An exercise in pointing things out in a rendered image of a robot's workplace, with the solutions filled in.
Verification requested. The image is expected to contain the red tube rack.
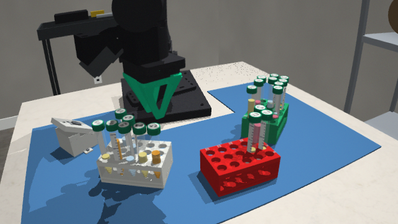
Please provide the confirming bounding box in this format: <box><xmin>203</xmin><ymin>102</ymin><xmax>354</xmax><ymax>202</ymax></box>
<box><xmin>200</xmin><ymin>138</ymin><xmax>281</xmax><ymax>197</ymax></box>

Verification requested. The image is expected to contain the white test tube rack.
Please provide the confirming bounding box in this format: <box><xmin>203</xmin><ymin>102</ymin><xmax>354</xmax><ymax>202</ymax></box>
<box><xmin>96</xmin><ymin>140</ymin><xmax>173</xmax><ymax>189</ymax></box>

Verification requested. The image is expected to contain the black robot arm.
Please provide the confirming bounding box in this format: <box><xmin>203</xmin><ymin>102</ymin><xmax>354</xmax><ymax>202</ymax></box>
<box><xmin>73</xmin><ymin>0</ymin><xmax>197</xmax><ymax>96</ymax></box>

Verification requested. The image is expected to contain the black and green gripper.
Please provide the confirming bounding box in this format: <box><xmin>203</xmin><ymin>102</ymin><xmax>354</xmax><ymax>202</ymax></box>
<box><xmin>119</xmin><ymin>19</ymin><xmax>185</xmax><ymax>119</ymax></box>

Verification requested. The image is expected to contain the blue bench mat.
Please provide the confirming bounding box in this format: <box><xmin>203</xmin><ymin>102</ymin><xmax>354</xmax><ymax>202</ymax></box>
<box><xmin>21</xmin><ymin>82</ymin><xmax>382</xmax><ymax>224</ymax></box>

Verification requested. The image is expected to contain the green tube rack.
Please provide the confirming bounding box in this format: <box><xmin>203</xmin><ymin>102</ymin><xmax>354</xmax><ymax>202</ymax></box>
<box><xmin>241</xmin><ymin>99</ymin><xmax>289</xmax><ymax>144</ymax></box>

